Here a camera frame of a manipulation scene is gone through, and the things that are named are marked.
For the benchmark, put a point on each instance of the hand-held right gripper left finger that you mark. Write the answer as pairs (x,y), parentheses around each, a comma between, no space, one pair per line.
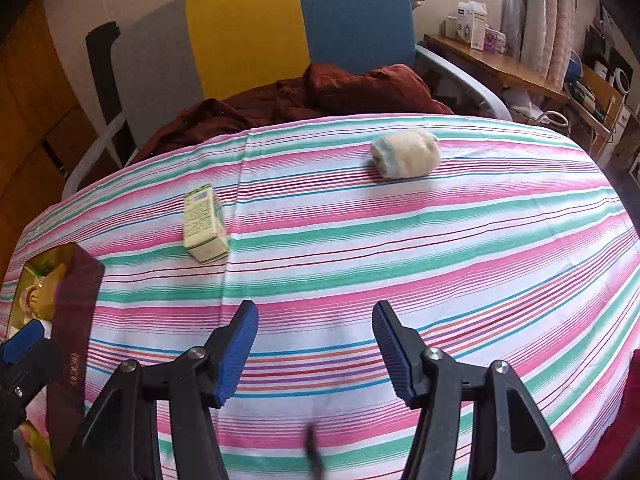
(235,355)

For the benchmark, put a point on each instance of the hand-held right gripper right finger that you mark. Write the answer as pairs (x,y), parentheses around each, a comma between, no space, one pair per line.
(392,355)

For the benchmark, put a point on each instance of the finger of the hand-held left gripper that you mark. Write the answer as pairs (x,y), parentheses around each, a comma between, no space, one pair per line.
(22,337)

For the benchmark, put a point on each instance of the dark maroon box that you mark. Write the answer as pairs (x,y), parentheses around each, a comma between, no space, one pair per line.
(75,320)

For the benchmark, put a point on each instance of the small green white box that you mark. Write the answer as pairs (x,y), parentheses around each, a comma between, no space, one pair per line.
(202,225)

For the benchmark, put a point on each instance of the cream sock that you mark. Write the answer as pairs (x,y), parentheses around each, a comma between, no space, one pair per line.
(407,155)

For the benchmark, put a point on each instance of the pink green striped tablecloth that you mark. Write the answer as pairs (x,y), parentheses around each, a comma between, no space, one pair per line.
(400,240)

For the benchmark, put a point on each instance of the person's red garment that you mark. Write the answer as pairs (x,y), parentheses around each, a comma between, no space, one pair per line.
(610,450)

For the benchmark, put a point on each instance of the maroon quilted jacket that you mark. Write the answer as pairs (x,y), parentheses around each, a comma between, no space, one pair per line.
(350,90)

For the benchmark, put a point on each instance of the wooden side desk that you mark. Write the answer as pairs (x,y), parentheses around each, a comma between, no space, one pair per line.
(500,67)

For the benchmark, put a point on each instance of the grey yellow blue armchair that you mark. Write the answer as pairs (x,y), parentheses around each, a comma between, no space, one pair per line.
(240,30)

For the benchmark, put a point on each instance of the purple carton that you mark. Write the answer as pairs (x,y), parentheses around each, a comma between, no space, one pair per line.
(495,40)

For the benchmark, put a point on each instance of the yellow wooden folding chair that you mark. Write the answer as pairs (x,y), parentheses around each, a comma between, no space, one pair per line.
(597,87)

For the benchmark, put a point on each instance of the white blue carton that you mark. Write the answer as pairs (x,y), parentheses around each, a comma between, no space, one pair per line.
(470,22)

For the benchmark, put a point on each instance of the pale patterned curtain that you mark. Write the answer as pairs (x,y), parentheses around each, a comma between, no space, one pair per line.
(545,20)

